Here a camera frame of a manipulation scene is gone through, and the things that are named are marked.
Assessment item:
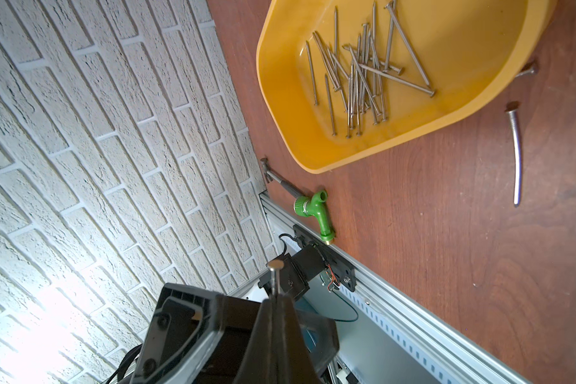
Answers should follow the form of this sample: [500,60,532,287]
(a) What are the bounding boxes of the steel nail lone right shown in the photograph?
[515,60,539,78]

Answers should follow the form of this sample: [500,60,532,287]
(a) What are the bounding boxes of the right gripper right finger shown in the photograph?
[275,295,320,383]

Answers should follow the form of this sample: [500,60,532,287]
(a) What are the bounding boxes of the aluminium front rail frame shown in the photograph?
[229,191,534,384]

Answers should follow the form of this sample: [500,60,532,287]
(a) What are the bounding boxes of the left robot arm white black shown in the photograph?
[107,245,339,383]

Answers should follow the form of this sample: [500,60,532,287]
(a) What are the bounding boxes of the bent steel nail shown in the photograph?
[506,102,523,207]

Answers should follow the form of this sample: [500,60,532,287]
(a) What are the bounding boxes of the yellow plastic storage box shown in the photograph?
[256,1,555,174]

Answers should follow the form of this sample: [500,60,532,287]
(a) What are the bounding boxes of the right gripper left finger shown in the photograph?
[234,298,275,383]

